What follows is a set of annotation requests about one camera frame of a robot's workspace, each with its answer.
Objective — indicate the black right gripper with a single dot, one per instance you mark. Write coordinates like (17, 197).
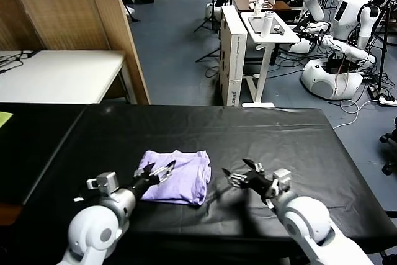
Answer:
(259, 184)

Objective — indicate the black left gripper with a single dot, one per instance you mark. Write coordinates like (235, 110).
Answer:
(145, 185)

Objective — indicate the lavender t-shirt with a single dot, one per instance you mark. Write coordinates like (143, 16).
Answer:
(186, 178)

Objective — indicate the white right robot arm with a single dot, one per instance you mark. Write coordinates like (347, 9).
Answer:
(310, 227)

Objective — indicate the white humanoid robot raised arm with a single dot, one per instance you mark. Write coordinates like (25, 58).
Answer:
(313, 2)

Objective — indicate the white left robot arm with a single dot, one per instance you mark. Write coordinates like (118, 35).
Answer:
(99, 231)

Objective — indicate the black plastic table cover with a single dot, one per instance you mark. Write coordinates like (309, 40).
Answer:
(279, 141)

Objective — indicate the tall white cardboard box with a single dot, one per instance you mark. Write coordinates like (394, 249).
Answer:
(234, 60)

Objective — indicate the black tripod legs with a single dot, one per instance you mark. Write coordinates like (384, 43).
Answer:
(209, 55)

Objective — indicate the black side table mat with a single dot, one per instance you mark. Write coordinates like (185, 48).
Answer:
(31, 153)

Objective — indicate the white table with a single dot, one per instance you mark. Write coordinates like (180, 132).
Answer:
(62, 72)

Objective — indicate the small white standing desk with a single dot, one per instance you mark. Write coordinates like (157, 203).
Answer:
(277, 39)

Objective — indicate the black office chair base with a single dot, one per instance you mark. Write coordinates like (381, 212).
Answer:
(390, 150)

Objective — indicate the small black device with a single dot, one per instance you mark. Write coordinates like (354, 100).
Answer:
(278, 28)

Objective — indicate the grey tablet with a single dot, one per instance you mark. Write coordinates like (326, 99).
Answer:
(254, 25)

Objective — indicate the white bottle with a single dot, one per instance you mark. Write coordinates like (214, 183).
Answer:
(266, 25)

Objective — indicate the yellow-green cloth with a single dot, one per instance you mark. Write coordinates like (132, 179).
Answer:
(4, 118)

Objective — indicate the white power strip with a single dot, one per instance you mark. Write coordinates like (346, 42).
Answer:
(389, 101)

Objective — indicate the white headphone stand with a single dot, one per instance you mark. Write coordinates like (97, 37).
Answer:
(257, 5)

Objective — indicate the wooden table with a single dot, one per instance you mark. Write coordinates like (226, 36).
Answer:
(68, 7)

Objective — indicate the tall black tripod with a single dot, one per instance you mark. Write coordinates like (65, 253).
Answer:
(384, 44)

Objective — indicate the white humanoid robot with base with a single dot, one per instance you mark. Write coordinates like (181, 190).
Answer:
(349, 13)

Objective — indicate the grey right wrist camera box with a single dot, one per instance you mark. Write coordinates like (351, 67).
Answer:
(282, 181)

